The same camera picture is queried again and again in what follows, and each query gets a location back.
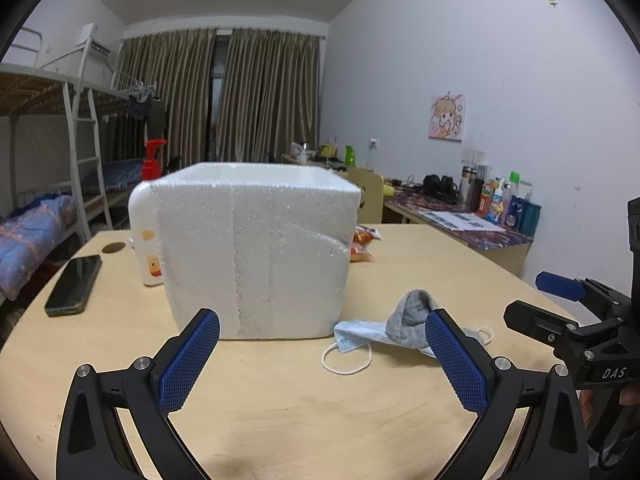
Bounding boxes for brown curtain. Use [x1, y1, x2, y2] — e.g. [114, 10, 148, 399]
[215, 28, 320, 162]
[117, 28, 217, 167]

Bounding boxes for long wooden desk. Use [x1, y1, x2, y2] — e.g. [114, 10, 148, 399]
[305, 160, 533, 275]

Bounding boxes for white styrofoam box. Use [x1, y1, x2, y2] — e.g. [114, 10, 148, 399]
[151, 162, 361, 340]

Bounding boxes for printed paper sheet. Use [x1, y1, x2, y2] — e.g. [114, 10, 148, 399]
[419, 210, 504, 233]

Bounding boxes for person right hand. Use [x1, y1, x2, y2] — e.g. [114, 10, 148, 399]
[579, 386, 640, 441]

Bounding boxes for black headphones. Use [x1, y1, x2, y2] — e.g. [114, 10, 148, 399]
[422, 174, 460, 205]

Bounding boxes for right brown curtain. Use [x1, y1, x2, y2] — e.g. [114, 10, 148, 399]
[215, 28, 320, 162]

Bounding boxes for blue surgical face mask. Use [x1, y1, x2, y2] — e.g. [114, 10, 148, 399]
[321, 317, 495, 376]

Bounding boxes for white lotion pump bottle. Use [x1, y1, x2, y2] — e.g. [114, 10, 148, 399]
[128, 139, 167, 287]

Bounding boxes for white air conditioner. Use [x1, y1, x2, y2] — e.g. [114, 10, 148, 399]
[77, 23, 112, 58]

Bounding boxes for anime girl poster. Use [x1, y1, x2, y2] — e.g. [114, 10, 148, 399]
[428, 92, 465, 142]

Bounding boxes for blue plaid quilt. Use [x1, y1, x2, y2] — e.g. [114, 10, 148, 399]
[1, 194, 77, 300]

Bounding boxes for teal shampoo bottle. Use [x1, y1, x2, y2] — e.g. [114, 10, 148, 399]
[520, 202, 541, 237]

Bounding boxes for metal bunk bed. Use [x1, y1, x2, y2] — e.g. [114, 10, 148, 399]
[1, 27, 156, 272]

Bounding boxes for steel thermos bottle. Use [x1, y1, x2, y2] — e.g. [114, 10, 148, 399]
[459, 166, 476, 206]

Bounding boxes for left brown curtain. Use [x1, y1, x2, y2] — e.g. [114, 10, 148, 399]
[117, 28, 217, 167]

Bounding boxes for grey sock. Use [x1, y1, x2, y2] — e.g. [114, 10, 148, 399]
[385, 288, 469, 359]

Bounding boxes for black smartphone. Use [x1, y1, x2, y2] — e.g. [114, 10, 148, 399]
[44, 255, 102, 318]

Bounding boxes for red snack packet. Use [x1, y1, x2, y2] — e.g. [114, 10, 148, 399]
[350, 226, 382, 262]

